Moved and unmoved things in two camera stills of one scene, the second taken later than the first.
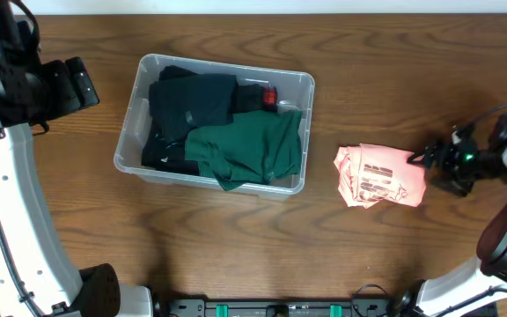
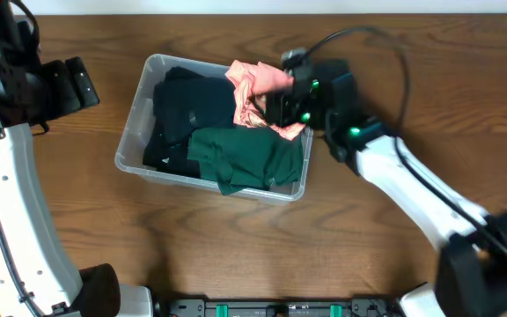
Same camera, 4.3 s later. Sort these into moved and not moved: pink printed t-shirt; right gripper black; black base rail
Moved: right gripper black; pink printed t-shirt
Not moved: black base rail
